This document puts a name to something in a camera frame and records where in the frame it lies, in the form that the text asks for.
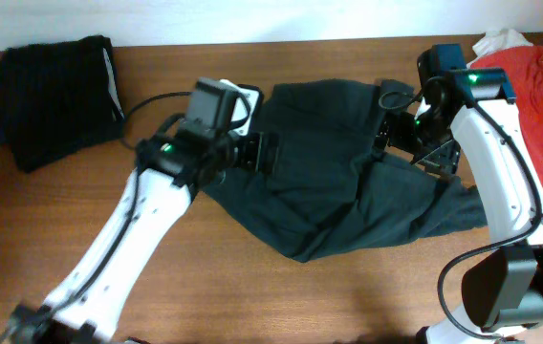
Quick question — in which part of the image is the dark green t-shirt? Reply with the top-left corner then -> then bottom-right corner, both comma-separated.
206,79 -> 487,263

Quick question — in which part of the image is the folded black garment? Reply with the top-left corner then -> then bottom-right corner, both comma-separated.
0,35 -> 125,173

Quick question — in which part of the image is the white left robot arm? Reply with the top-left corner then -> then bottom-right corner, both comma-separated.
0,132 -> 279,343

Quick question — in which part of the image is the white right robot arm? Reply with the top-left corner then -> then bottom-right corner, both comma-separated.
376,44 -> 543,344

